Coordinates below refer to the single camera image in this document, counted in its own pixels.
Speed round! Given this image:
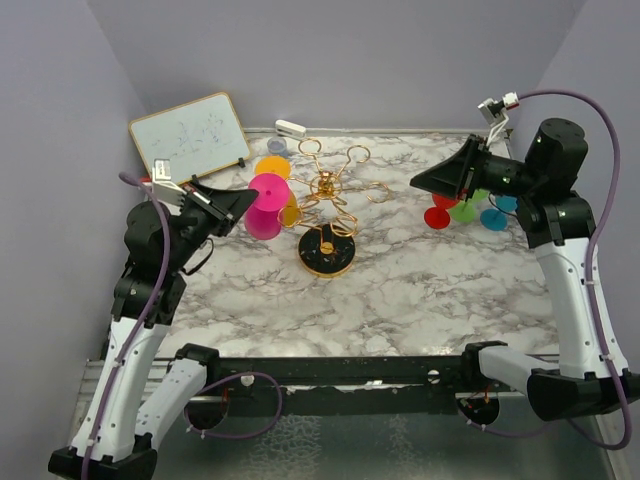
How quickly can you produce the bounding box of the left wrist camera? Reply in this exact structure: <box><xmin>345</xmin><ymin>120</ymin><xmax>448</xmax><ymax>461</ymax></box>
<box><xmin>143</xmin><ymin>159</ymin><xmax>186</xmax><ymax>207</ymax></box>

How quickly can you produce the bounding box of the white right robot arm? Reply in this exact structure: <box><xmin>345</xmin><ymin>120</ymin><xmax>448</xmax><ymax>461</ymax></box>
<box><xmin>409</xmin><ymin>118</ymin><xmax>639</xmax><ymax>421</ymax></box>

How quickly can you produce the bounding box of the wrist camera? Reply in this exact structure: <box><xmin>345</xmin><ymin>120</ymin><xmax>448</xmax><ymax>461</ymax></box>
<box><xmin>143</xmin><ymin>159</ymin><xmax>186</xmax><ymax>207</ymax></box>
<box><xmin>477</xmin><ymin>92</ymin><xmax>519</xmax><ymax>146</ymax></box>

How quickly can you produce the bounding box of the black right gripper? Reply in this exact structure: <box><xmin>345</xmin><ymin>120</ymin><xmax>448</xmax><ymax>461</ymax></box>
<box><xmin>410</xmin><ymin>134</ymin><xmax>540</xmax><ymax>201</ymax></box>

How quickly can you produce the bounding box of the small clear plastic jar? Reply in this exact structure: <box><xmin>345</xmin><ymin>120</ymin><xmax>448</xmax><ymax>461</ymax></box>
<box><xmin>267</xmin><ymin>136</ymin><xmax>289</xmax><ymax>158</ymax></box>

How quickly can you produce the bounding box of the orange wine glass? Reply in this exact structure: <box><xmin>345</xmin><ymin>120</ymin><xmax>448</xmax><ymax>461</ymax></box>
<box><xmin>249</xmin><ymin>156</ymin><xmax>298</xmax><ymax>227</ymax></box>

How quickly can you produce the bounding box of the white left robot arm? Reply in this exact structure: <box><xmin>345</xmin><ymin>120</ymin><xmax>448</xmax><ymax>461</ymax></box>
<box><xmin>48</xmin><ymin>185</ymin><xmax>258</xmax><ymax>479</ymax></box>

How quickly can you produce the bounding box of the red wine glass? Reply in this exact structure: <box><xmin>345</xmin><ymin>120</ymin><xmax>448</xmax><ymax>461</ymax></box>
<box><xmin>424</xmin><ymin>194</ymin><xmax>459</xmax><ymax>230</ymax></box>

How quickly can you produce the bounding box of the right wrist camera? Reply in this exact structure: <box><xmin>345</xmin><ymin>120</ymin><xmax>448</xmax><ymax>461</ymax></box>
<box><xmin>477</xmin><ymin>92</ymin><xmax>519</xmax><ymax>146</ymax></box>

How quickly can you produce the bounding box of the pink wine glass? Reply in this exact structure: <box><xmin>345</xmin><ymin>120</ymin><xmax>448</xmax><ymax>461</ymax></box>
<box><xmin>245</xmin><ymin>173</ymin><xmax>290</xmax><ymax>240</ymax></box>

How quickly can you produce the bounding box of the gold framed whiteboard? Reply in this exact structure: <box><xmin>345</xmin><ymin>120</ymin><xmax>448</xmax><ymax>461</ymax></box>
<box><xmin>128</xmin><ymin>92</ymin><xmax>252</xmax><ymax>185</ymax></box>

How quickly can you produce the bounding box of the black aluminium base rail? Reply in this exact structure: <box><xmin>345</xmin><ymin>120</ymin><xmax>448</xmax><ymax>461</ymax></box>
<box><xmin>82</xmin><ymin>339</ymin><xmax>566</xmax><ymax>416</ymax></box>

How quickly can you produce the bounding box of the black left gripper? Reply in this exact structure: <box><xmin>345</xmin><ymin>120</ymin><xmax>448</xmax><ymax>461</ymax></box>
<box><xmin>166</xmin><ymin>179</ymin><xmax>259</xmax><ymax>272</ymax></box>

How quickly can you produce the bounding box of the white eraser block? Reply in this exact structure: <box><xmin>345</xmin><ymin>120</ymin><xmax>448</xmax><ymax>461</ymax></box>
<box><xmin>274</xmin><ymin>119</ymin><xmax>307</xmax><ymax>140</ymax></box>

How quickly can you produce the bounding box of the green wine glass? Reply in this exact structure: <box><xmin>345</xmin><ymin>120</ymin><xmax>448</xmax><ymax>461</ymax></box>
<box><xmin>448</xmin><ymin>189</ymin><xmax>489</xmax><ymax>223</ymax></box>

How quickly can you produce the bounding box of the blue wine glass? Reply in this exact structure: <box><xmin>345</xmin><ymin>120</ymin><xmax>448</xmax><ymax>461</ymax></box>
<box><xmin>480</xmin><ymin>195</ymin><xmax>517</xmax><ymax>232</ymax></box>

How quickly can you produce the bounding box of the gold wine glass rack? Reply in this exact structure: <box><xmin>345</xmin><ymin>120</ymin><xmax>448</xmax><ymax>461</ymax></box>
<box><xmin>276</xmin><ymin>138</ymin><xmax>392</xmax><ymax>279</ymax></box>

